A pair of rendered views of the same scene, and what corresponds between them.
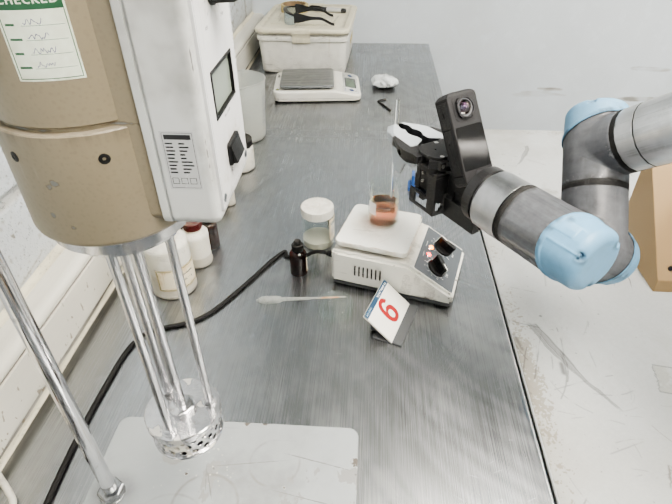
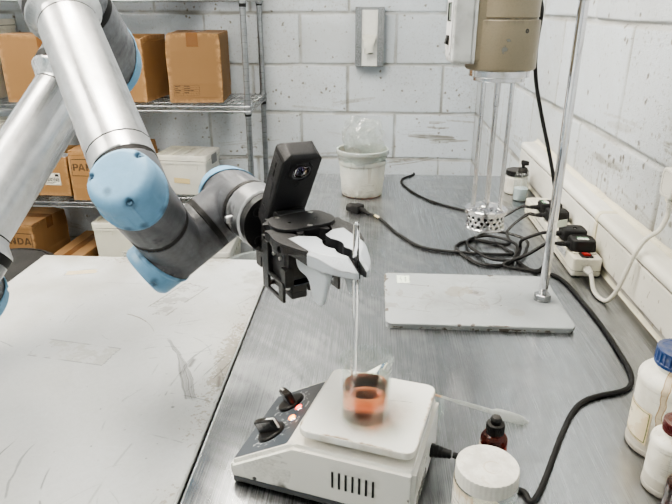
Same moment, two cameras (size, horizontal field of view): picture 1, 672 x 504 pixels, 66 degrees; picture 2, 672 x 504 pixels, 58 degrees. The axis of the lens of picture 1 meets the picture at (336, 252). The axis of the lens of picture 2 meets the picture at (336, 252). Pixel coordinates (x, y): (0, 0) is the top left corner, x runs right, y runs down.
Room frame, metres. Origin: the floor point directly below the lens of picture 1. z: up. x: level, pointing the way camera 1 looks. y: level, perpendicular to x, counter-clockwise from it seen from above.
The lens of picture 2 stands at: (1.24, -0.11, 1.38)
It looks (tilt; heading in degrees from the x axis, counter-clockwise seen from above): 22 degrees down; 179
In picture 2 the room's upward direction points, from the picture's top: straight up
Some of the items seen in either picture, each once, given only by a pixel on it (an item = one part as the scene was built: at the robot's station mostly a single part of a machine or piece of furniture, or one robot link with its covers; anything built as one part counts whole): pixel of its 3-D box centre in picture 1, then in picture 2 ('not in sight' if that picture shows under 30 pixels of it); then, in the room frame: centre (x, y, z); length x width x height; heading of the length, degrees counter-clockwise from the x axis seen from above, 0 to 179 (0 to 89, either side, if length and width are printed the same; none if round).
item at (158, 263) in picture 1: (167, 255); (668, 398); (0.66, 0.27, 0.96); 0.07 x 0.07 x 0.13
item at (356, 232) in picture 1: (379, 229); (370, 409); (0.70, -0.07, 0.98); 0.12 x 0.12 x 0.01; 70
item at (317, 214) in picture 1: (317, 224); (483, 497); (0.78, 0.03, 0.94); 0.06 x 0.06 x 0.08
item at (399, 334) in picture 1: (391, 311); not in sight; (0.57, -0.08, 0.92); 0.09 x 0.06 x 0.04; 157
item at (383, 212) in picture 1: (384, 201); (364, 388); (0.72, -0.08, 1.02); 0.06 x 0.05 x 0.08; 153
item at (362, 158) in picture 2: not in sight; (362, 154); (-0.38, -0.03, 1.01); 0.14 x 0.14 x 0.21
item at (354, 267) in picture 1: (393, 253); (346, 438); (0.69, -0.10, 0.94); 0.22 x 0.13 x 0.08; 70
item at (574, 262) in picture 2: not in sight; (558, 230); (-0.01, 0.39, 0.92); 0.40 x 0.06 x 0.04; 176
